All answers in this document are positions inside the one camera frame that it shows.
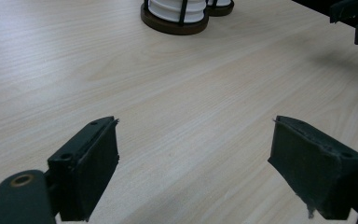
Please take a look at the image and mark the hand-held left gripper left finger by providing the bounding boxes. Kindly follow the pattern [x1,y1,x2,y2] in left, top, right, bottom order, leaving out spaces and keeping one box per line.
[47,116,120,222]

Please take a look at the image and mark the short stack of white cups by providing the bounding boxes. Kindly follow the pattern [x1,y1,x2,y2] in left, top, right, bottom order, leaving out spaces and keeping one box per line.
[146,0,208,24]

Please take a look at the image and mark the tall stack of white cups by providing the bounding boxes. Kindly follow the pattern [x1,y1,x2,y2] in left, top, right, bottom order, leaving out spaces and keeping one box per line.
[207,0,233,7]

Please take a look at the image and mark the black wire cup holder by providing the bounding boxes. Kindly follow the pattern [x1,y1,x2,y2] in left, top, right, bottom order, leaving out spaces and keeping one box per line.
[140,0,236,35]

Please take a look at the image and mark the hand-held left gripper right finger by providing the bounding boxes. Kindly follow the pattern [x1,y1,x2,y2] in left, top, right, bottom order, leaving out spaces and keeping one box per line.
[267,115,358,221]

